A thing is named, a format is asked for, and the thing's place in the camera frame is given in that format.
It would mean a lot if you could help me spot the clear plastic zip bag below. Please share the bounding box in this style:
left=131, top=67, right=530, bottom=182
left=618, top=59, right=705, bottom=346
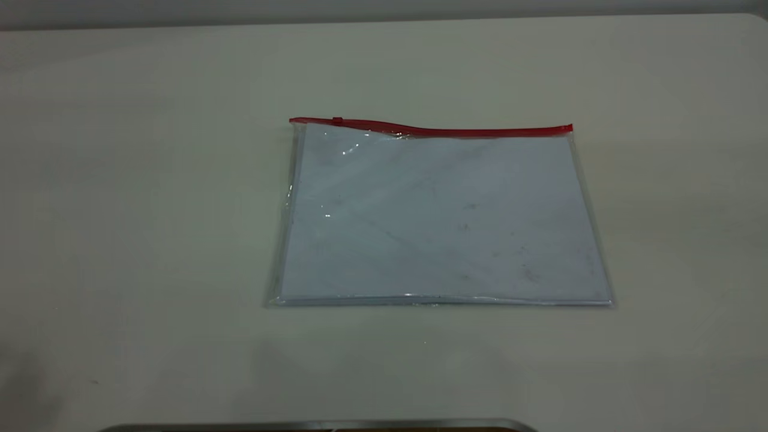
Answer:
left=266, top=116, right=614, bottom=308

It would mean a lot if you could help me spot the grey metal edge strip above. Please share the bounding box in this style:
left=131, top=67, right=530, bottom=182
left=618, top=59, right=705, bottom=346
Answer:
left=98, top=418, right=538, bottom=432

